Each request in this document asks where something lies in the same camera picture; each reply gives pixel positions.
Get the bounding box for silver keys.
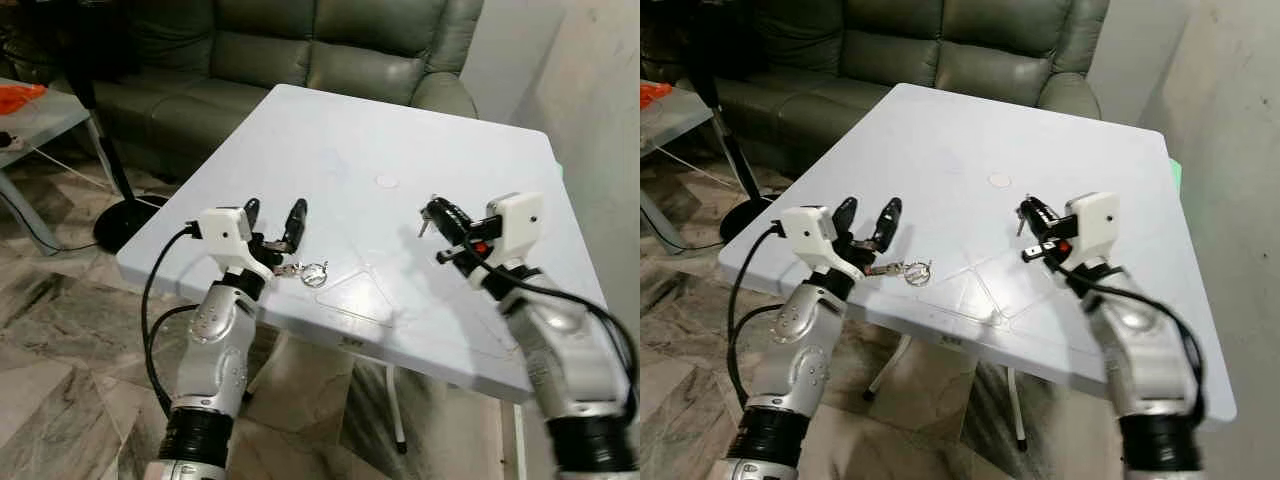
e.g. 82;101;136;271
270;259;331;291
866;257;937;289

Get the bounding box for black floor fan stand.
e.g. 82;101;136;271
58;0;173;254
676;0;779;247

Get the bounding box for white plastic folding table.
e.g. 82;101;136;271
718;83;1239;453
115;84;607;480

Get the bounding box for grey-green leather sofa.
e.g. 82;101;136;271
712;0;1112;177
88;0;487;183

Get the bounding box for grey glass side table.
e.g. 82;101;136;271
640;80;717;257
0;78;113;253

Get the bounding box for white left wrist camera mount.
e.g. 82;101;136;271
779;205;861;282
193;206;274;284

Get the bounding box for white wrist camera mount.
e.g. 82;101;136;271
779;205;861;282
1064;191;1122;267
485;192;545;271
193;206;274;284

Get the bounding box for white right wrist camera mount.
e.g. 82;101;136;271
485;192;545;271
1064;191;1122;267

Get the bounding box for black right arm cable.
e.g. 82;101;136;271
452;240;641;401
1045;250;1208;426

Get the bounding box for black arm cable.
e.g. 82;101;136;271
1045;250;1208;426
725;224;787;413
452;240;641;401
140;226;203;417

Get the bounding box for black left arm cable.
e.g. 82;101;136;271
140;226;203;417
725;224;787;413

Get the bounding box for thin white floor cable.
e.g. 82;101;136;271
658;146;747;193
22;143;113;193

